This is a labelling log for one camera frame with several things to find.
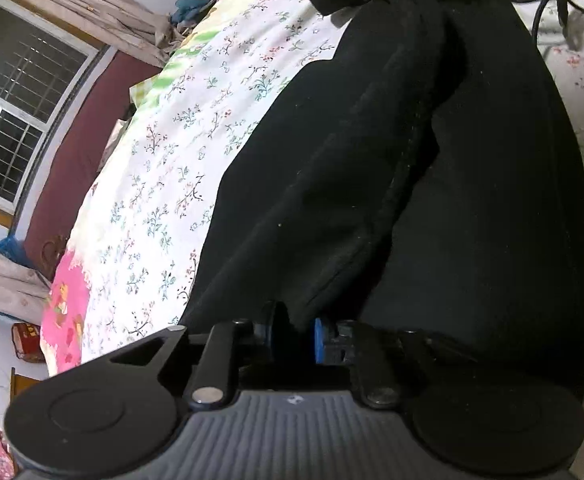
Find window with metal grille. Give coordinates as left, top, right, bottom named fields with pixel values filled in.
left=0, top=0, right=104, bottom=216

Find beige curtain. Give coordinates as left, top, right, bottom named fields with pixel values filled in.
left=0, top=0, right=183, bottom=68
left=0, top=237, right=53, bottom=325

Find yellow green checked sheet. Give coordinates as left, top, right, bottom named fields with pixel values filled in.
left=130, top=24, right=223, bottom=111

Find pink printed blanket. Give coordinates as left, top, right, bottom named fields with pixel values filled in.
left=40, top=252, right=93, bottom=376

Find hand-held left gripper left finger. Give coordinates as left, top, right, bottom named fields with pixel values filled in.
left=109, top=301, right=294, bottom=407

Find brown wooden bed frame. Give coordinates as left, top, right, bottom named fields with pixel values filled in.
left=41, top=240, right=70, bottom=281

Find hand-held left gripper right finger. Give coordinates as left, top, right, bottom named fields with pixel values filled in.
left=314, top=317, right=479, bottom=409

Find black pants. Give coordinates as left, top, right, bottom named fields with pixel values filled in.
left=178, top=0, right=584, bottom=401

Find red box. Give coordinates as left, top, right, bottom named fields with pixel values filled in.
left=12, top=323, right=47, bottom=364

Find blue cloth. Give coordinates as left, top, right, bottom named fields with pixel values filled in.
left=0, top=236, right=35, bottom=270

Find wooden stool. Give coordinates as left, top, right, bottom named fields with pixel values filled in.
left=9, top=367, right=42, bottom=403

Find white floral bed sheet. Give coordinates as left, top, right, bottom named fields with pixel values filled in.
left=74, top=0, right=584, bottom=480

